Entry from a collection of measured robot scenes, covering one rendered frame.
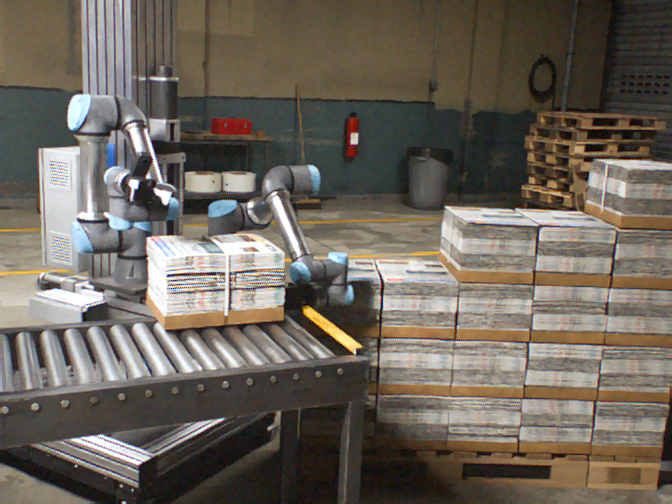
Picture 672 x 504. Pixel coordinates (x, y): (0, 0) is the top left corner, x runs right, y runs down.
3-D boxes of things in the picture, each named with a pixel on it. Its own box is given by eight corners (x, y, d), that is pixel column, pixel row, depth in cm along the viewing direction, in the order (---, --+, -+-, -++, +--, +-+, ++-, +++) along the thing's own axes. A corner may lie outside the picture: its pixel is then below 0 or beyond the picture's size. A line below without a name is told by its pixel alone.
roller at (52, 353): (57, 343, 235) (57, 327, 234) (74, 405, 194) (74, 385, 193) (39, 345, 233) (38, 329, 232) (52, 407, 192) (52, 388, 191)
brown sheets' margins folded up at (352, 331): (299, 407, 347) (304, 296, 336) (559, 415, 354) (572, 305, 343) (299, 447, 310) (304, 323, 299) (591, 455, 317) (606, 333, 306)
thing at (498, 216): (444, 208, 329) (444, 205, 329) (511, 210, 331) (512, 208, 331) (464, 224, 293) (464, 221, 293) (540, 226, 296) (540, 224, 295)
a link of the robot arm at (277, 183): (258, 159, 285) (304, 274, 265) (284, 159, 291) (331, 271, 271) (246, 179, 293) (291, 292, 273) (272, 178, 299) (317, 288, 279)
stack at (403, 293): (297, 438, 350) (304, 255, 333) (556, 445, 358) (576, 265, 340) (297, 482, 313) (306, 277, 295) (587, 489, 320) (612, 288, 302)
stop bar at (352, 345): (309, 311, 264) (309, 305, 263) (365, 353, 225) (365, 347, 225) (300, 311, 262) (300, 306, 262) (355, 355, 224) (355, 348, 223)
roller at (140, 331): (147, 336, 246) (147, 320, 245) (181, 392, 204) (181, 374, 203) (130, 337, 244) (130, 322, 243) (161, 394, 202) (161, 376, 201)
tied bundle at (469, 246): (437, 260, 336) (441, 207, 331) (505, 262, 338) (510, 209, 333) (457, 283, 299) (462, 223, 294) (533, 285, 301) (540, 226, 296)
